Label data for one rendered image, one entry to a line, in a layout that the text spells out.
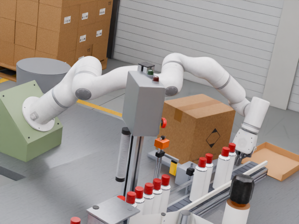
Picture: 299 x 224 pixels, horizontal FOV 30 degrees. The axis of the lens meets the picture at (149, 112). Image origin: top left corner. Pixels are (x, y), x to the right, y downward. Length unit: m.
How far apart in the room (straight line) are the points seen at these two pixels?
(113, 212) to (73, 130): 1.35
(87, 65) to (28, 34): 3.50
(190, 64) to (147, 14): 4.60
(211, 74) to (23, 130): 0.92
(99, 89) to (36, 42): 3.52
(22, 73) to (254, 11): 2.96
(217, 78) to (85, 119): 1.04
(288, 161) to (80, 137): 1.14
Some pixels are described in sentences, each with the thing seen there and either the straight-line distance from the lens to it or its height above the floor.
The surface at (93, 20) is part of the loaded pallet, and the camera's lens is 6.33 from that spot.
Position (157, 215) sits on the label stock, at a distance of 1.97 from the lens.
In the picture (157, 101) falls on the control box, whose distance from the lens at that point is 1.93.
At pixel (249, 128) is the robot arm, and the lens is 2.62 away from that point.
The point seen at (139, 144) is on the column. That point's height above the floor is 1.18.
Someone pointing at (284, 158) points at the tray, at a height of 0.83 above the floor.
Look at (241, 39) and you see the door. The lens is 6.58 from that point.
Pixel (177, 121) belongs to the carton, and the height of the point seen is 1.06.
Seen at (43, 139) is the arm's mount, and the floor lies 0.91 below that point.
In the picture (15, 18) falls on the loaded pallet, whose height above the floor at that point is 0.67.
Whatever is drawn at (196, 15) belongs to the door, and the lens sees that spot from 6.74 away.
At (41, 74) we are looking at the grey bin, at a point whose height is 0.62.
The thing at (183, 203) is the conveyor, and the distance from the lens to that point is 2.42.
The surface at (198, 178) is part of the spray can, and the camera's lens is 2.38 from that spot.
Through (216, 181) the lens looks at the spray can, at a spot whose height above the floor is 0.93.
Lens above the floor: 2.09
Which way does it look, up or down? 21 degrees down
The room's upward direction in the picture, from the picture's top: 9 degrees clockwise
